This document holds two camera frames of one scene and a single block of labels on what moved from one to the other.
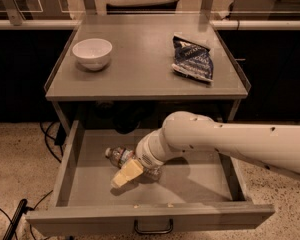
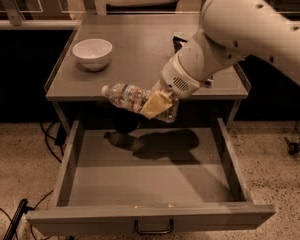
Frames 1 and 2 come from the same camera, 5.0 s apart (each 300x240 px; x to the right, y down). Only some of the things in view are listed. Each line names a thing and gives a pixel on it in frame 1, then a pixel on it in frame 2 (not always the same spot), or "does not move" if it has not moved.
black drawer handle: x=153 y=231 does not move
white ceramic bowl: x=92 y=54 does not move
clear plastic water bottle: x=121 y=156 -> x=129 y=97
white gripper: x=146 y=156 -> x=175 y=78
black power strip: x=16 y=219 does not move
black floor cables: x=61 y=136 does not move
